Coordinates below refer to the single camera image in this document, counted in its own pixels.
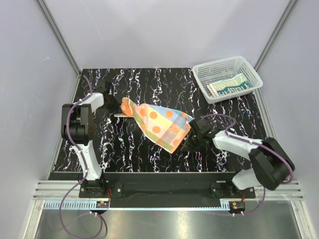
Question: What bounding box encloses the orange dotted checkered towel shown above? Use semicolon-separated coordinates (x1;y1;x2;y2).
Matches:
114;98;193;154

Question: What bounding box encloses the rabbit print towel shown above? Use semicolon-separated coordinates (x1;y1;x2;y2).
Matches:
207;74;252;98

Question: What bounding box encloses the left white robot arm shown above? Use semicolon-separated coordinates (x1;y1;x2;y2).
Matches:
61;78;120;198

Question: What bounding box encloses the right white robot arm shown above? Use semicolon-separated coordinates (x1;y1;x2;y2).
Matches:
181;119;295;198

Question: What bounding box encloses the white plastic mesh basket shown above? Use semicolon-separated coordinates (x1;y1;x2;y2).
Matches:
192;56;263;104

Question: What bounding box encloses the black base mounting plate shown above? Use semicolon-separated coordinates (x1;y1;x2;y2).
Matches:
78;171;257;200

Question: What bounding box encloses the aluminium frame rail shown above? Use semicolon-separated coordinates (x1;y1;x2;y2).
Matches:
33;181;303;211

